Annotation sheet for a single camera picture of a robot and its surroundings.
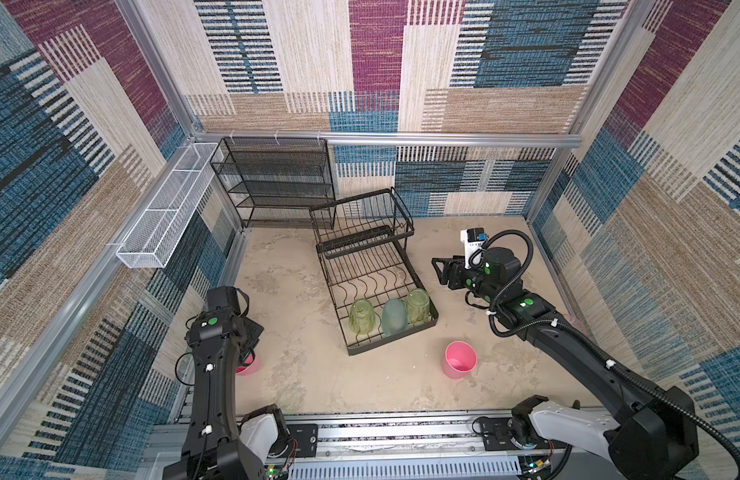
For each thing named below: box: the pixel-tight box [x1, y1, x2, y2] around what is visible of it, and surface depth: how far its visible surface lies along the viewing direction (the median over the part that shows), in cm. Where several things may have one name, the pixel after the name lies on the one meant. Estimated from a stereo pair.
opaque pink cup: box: [443, 341, 478, 380], surface depth 86 cm
